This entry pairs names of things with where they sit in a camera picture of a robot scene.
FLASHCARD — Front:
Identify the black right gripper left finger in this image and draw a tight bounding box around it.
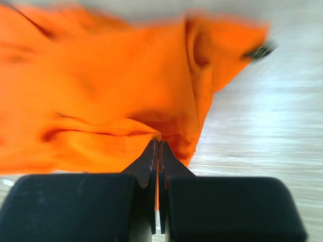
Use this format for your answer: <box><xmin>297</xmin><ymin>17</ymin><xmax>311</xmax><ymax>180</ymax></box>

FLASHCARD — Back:
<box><xmin>1</xmin><ymin>140</ymin><xmax>158</xmax><ymax>241</ymax></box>

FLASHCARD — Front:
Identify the orange t shirt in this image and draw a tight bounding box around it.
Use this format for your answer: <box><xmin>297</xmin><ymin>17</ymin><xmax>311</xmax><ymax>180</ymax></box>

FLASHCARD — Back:
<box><xmin>1</xmin><ymin>4</ymin><xmax>268</xmax><ymax>174</ymax></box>

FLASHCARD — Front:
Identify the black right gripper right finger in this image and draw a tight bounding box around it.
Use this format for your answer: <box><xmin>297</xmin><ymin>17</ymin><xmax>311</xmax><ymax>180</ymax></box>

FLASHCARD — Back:
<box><xmin>158</xmin><ymin>142</ymin><xmax>307</xmax><ymax>241</ymax></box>

